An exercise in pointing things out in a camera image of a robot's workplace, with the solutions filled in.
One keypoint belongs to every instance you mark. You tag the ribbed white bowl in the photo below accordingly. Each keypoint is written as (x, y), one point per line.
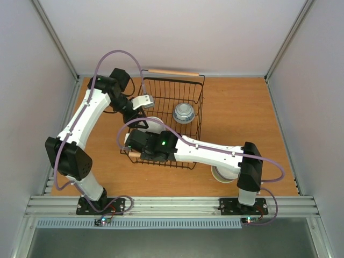
(226, 173)

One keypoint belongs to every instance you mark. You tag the black wire dish rack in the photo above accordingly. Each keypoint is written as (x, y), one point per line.
(168, 91)

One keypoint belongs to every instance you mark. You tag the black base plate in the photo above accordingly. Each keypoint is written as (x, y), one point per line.
(114, 205)
(231, 207)

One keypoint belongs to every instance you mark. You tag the grey slotted cable duct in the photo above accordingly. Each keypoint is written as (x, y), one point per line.
(140, 223)

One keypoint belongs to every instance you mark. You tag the left circuit board with leds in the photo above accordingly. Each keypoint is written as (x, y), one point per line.
(102, 221)

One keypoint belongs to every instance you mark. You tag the aluminium rail front frame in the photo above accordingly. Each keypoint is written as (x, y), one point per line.
(172, 207)

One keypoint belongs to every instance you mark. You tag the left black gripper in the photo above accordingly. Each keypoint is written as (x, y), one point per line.
(135, 115)

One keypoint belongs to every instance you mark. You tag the blue patterned white bowl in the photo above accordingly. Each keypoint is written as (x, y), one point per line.
(183, 113)

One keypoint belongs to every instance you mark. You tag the green bowl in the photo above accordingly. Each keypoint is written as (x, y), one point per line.
(219, 177)

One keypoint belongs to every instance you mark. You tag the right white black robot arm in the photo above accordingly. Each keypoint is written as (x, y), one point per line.
(243, 164)

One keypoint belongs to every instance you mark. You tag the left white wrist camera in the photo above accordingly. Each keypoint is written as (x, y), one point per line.
(144, 101)

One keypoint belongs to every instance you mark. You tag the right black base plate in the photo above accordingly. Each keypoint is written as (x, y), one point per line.
(231, 207)

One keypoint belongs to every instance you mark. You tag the right circuit board with leds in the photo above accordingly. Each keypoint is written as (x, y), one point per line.
(249, 220)

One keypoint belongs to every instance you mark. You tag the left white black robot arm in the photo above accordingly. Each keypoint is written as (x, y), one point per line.
(66, 152)

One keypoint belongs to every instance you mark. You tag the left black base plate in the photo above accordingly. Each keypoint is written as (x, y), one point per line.
(114, 205)

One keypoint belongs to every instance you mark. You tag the circuit board with leds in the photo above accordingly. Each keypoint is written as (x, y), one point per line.
(249, 220)
(102, 221)

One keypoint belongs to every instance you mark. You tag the plain white bowl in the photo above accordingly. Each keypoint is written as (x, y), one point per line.
(155, 127)

